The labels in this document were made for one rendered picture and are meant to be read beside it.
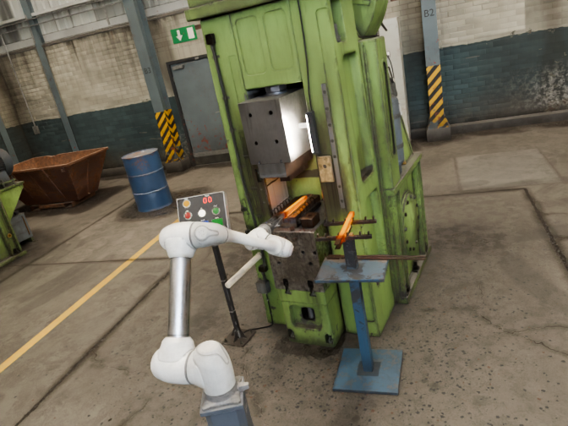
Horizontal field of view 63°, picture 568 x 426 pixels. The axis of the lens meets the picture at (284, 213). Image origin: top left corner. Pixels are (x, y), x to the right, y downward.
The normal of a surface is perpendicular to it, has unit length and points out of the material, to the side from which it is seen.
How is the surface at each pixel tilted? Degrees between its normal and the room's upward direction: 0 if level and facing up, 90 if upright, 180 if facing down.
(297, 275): 90
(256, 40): 90
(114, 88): 93
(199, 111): 90
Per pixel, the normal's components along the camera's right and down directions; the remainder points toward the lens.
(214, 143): -0.27, 0.38
